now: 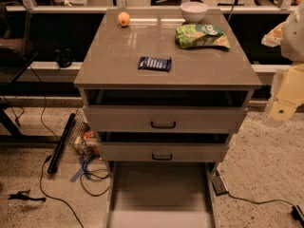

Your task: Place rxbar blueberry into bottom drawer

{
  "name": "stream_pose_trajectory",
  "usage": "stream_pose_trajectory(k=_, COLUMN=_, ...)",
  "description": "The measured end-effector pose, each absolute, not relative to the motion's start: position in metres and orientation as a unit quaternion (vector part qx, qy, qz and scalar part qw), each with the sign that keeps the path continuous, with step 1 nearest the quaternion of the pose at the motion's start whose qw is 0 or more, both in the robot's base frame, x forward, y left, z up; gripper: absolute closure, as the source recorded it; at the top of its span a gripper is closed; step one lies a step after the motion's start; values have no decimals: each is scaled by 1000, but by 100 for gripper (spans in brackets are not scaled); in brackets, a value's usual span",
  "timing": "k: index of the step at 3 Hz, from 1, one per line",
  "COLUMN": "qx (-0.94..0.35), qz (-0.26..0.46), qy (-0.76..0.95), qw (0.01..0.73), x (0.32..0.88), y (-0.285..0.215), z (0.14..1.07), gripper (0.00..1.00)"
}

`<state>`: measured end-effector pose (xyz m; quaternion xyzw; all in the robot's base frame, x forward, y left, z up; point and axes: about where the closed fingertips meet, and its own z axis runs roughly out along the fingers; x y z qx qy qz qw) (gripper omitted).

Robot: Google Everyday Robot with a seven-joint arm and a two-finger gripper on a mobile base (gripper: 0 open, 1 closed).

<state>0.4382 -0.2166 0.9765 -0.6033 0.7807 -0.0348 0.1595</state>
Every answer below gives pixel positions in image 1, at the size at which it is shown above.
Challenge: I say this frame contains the black clamp tool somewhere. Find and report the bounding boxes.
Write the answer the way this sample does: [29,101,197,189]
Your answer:
[9,190,46,201]

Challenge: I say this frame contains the orange fruit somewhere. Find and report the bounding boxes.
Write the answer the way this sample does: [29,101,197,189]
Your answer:
[118,12,130,28]

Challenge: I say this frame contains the blue tape strip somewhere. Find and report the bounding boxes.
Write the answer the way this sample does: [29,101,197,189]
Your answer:
[69,156,94,182]

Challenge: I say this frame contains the green chip bag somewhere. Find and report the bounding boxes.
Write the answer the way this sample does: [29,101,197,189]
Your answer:
[175,24,230,49]

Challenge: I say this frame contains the wire basket with items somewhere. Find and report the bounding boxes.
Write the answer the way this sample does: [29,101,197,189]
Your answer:
[67,108,99,156]

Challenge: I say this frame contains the black power adapter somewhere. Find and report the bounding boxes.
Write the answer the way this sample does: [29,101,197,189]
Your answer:
[212,176,228,196]

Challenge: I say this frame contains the black floor cable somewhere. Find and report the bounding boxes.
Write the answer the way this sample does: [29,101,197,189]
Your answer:
[28,65,111,228]

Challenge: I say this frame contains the middle grey drawer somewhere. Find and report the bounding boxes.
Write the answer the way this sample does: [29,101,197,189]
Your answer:
[98,142,229,162]

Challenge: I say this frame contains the open bottom drawer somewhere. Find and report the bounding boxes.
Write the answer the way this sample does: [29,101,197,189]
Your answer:
[104,161,219,228]

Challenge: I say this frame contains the blue rxbar blueberry bar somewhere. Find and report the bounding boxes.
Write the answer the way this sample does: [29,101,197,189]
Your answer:
[138,57,172,71]

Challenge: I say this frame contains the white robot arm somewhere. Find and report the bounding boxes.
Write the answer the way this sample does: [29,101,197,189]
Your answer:
[261,2,304,127]

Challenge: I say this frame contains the grey drawer cabinet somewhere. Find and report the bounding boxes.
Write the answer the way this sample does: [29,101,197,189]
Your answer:
[75,8,260,228]

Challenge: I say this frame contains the grey drawer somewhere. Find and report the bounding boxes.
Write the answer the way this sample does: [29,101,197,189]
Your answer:
[84,105,247,133]
[98,142,229,162]

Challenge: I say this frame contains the white bowl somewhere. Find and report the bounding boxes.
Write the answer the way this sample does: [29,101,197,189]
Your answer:
[180,2,209,23]

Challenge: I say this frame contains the black tube on floor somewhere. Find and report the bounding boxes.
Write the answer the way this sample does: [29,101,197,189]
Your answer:
[47,113,76,175]

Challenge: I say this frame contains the top grey drawer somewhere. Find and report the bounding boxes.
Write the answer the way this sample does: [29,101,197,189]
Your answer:
[84,105,247,133]

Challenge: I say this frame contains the black headphones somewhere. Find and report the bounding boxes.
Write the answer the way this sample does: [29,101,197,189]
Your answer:
[54,48,74,68]

